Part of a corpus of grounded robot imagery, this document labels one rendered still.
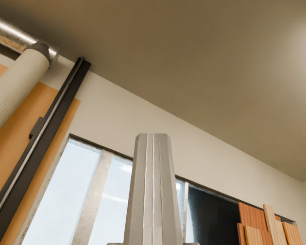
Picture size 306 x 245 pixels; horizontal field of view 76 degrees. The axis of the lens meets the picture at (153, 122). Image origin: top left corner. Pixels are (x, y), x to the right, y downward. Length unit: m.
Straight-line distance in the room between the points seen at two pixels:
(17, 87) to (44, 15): 0.51
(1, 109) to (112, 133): 0.65
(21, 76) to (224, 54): 1.19
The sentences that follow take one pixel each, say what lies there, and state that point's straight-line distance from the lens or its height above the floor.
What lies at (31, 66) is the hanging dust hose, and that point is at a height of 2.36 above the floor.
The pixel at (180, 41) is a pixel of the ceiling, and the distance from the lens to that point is 1.33.
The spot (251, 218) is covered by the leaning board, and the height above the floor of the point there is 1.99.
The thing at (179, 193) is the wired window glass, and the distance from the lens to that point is 1.70.
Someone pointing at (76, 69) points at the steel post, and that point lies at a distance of 1.50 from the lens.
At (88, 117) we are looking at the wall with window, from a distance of 1.43.
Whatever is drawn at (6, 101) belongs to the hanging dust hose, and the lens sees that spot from 1.22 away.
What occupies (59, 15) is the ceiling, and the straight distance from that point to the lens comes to 1.48.
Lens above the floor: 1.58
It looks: 35 degrees up
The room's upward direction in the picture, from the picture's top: 10 degrees clockwise
